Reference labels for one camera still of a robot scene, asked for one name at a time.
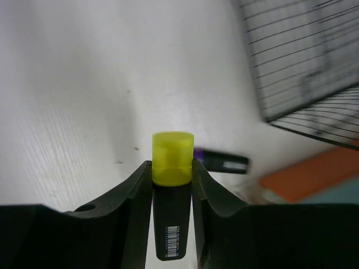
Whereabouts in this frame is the purple highlighter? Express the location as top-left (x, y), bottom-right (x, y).
top-left (194, 148), bottom-right (250, 174)

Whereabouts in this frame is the teal drawer box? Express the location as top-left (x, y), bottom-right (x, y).
top-left (260, 147), bottom-right (358, 203)

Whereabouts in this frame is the black wire mesh organizer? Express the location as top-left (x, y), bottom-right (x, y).
top-left (238, 0), bottom-right (358, 150)

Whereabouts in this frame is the yellow highlighter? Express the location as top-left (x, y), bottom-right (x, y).
top-left (151, 131), bottom-right (194, 261)

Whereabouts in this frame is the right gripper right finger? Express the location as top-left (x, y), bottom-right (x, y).
top-left (192, 160), bottom-right (358, 268)

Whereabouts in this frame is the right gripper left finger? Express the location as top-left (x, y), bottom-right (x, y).
top-left (1, 161), bottom-right (152, 268)

